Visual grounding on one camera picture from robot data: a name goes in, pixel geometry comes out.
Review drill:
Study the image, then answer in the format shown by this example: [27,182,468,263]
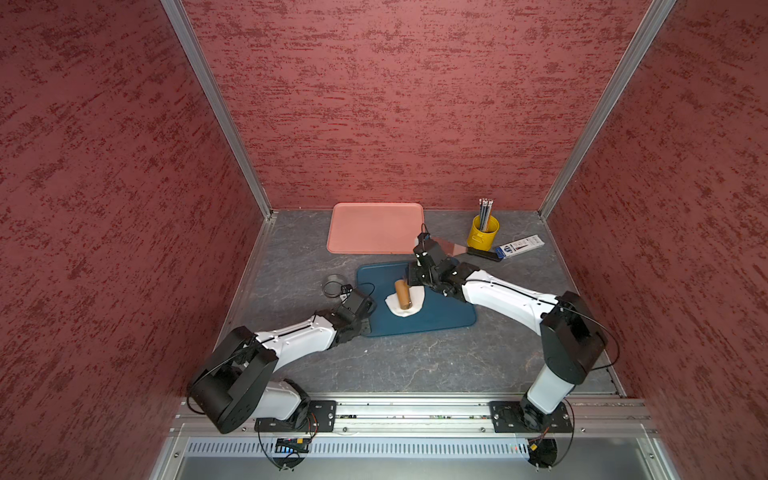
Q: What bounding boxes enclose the metal ring cutter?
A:
[321,274,349,298]

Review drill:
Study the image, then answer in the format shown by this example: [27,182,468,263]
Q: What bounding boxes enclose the white dough piece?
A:
[385,286,426,317]

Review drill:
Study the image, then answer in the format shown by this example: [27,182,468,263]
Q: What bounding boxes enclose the wooden rolling pin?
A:
[395,279,413,310]

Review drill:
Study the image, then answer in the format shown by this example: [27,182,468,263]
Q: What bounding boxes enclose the teal tray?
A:
[356,261,476,337]

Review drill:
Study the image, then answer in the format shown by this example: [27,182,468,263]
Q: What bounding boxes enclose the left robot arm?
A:
[186,286,376,434]

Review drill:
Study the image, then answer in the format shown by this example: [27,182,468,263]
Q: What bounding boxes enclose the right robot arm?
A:
[407,232,608,432]

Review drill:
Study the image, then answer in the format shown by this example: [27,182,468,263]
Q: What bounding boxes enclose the metal dough scraper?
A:
[432,237,502,262]

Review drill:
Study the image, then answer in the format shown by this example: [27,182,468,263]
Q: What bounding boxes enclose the yellow cup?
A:
[467,216,500,251]

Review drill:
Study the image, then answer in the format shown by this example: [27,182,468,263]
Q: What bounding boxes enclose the white blue pencil box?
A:
[493,235,545,260]

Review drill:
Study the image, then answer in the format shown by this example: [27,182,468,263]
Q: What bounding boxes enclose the pink tray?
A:
[326,203,424,255]

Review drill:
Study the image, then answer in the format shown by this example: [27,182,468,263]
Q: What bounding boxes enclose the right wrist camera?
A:
[413,231,431,255]

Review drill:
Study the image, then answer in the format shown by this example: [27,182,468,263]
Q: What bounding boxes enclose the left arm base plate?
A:
[255,400,338,434]

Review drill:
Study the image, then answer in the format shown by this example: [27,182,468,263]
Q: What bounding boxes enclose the aluminium front rail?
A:
[170,395,658,438]

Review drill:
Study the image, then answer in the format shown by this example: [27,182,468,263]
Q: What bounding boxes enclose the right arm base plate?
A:
[488,400,574,435]

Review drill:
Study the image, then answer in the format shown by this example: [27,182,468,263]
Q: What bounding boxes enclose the left corner aluminium post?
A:
[161,0,273,220]

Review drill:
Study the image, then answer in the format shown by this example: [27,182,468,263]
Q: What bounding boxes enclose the corner aluminium post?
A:
[538,0,676,222]
[161,0,273,220]

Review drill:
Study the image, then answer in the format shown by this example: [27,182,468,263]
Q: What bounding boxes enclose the right corner aluminium post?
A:
[538,0,676,222]

